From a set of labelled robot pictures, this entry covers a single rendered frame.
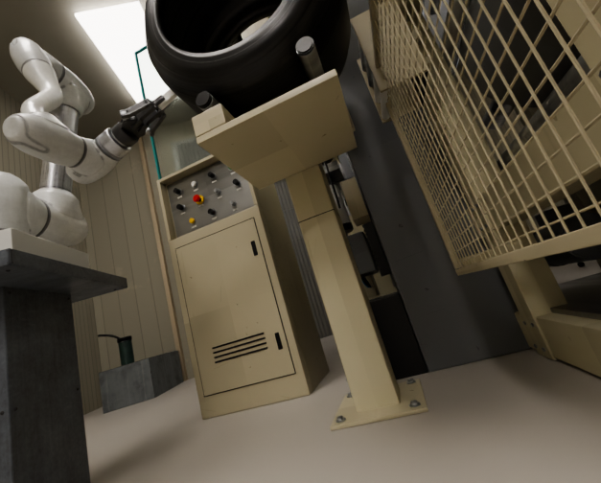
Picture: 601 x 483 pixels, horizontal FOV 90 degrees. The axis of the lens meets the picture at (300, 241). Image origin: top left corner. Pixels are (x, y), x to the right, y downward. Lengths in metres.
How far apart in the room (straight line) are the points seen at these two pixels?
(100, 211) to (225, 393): 3.97
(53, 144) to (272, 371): 1.13
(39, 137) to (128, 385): 2.83
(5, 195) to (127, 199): 3.76
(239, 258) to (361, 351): 0.78
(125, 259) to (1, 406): 3.79
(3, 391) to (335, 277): 0.89
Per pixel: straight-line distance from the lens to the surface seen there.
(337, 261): 0.98
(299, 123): 0.84
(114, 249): 4.86
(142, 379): 3.54
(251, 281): 1.46
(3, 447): 1.08
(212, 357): 1.59
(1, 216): 1.28
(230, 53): 0.89
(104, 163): 1.20
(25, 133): 1.10
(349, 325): 0.98
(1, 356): 1.08
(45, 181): 1.52
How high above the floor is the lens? 0.32
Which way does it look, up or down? 14 degrees up
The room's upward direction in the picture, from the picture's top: 17 degrees counter-clockwise
